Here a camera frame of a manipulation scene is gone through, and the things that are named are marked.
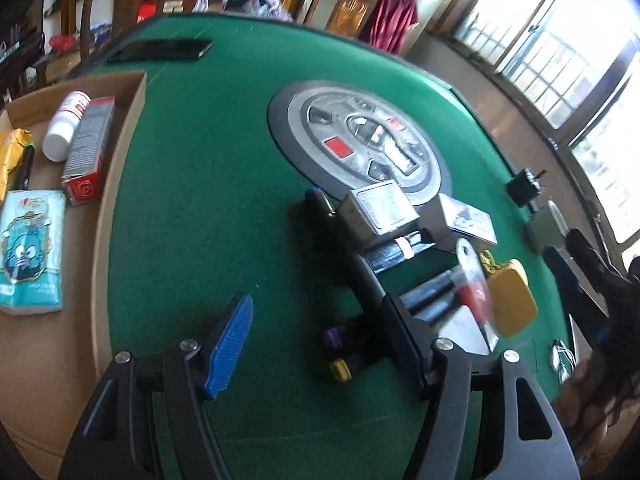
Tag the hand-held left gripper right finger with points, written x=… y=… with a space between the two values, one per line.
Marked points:
x=405 y=350

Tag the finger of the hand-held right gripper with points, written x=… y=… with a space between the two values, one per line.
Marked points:
x=565 y=280
x=592 y=257

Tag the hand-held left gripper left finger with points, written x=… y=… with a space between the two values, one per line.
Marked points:
x=230 y=350

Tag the green and white medicine box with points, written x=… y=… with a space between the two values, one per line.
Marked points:
x=385 y=207

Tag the cardboard box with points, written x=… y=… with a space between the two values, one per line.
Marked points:
x=55 y=360

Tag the teal cartoon tissue packet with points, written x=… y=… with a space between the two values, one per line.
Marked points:
x=32 y=255

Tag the red and grey carton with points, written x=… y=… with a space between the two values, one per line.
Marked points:
x=90 y=150

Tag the green-capped black marker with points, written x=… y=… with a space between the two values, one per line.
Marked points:
x=22 y=170

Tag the small white pill bottle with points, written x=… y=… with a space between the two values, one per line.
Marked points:
x=62 y=130

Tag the yellow cracker packet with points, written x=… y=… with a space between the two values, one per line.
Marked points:
x=12 y=160

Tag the person's right hand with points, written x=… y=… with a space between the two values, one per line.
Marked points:
x=580 y=400

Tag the pale green mug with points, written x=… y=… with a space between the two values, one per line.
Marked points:
x=542 y=232

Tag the yellow sponge block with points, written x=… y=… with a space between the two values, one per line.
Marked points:
x=512 y=305

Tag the small black device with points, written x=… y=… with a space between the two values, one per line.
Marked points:
x=522 y=187

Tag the small white carton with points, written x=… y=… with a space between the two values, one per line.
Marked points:
x=470 y=222

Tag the blue-capped black marker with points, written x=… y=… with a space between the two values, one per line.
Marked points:
x=320 y=205

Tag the window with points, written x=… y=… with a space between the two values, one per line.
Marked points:
x=540 y=45

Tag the round table centre console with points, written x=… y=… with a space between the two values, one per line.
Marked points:
x=310 y=125

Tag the black smartphone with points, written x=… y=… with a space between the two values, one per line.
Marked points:
x=160 y=50

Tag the dark red cloth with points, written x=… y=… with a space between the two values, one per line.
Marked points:
x=395 y=20

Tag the clear plastic bag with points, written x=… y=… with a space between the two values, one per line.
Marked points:
x=200 y=2

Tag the pile of clothes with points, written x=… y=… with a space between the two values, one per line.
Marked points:
x=265 y=2

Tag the small red bag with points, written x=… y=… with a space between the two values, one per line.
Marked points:
x=62 y=42

